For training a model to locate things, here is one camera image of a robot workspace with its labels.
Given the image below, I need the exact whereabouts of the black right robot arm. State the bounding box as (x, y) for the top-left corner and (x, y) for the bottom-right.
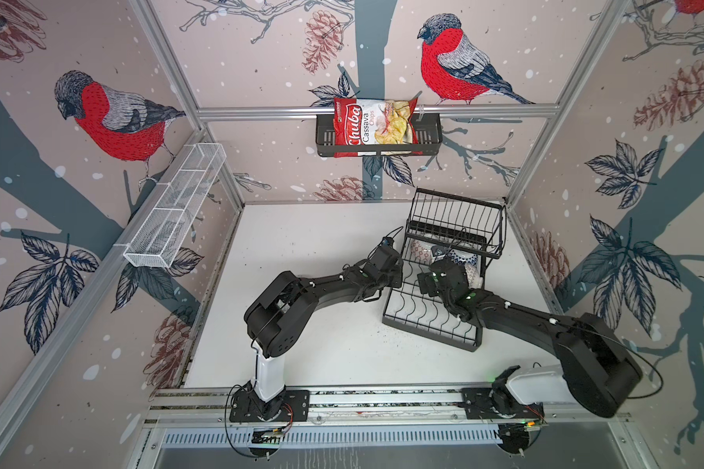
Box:
(418, 259), (643, 418)

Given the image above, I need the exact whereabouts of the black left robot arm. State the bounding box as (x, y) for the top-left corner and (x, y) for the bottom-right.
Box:
(244, 236), (403, 418)

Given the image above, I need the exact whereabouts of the black two-tier dish rack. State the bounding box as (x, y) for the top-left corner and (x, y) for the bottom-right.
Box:
(383, 189), (506, 352)

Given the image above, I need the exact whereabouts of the red cassava chips bag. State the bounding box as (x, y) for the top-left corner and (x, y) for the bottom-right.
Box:
(334, 98), (418, 148)

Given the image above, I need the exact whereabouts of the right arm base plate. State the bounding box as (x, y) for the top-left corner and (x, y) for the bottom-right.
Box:
(461, 387), (545, 420)

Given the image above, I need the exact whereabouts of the black wall basket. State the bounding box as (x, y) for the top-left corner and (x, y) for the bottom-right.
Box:
(315, 113), (443, 158)

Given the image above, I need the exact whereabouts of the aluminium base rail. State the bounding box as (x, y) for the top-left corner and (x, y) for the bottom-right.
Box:
(142, 383), (606, 427)

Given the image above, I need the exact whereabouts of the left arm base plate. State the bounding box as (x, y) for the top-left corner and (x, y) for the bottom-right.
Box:
(227, 386), (310, 423)

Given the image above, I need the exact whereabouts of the white mesh wall shelf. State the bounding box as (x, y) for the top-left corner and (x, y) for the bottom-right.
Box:
(123, 143), (226, 269)

